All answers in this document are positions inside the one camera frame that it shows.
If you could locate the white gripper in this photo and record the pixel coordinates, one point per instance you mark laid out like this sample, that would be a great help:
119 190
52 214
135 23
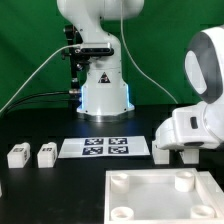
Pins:
192 127

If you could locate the white square tabletop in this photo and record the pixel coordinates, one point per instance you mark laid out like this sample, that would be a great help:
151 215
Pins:
162 196

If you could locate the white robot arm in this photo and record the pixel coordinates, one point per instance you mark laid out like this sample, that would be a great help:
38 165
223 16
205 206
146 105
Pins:
105 94

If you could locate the white sheet with AprilTags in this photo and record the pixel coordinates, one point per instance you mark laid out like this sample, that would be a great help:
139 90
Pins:
103 147

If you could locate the silver camera on base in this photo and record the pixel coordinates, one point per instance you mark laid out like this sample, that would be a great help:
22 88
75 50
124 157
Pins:
94 49

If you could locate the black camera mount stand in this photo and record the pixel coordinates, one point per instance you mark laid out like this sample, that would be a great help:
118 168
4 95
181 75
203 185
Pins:
74 66

